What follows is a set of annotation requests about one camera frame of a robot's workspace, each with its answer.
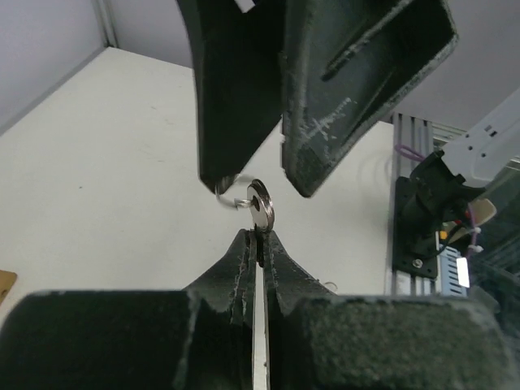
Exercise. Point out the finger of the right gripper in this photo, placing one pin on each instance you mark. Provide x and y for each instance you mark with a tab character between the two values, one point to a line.
236	66
346	65

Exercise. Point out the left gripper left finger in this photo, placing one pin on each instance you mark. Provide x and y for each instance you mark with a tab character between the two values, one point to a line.
199	337

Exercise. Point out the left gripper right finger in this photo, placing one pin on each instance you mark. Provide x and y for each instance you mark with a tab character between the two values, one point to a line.
316	339

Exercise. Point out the silver key set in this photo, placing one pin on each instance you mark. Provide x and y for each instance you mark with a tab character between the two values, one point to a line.
258	201

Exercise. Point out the medium brass padlock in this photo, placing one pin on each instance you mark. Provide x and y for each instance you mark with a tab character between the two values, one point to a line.
7	281

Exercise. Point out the aluminium mounting rail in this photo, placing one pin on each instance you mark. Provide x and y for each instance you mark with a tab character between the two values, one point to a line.
424	196

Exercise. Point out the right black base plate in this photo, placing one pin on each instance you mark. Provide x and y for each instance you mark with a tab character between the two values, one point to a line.
413	234

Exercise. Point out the white slotted cable duct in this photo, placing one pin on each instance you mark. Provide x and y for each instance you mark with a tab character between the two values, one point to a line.
453	274

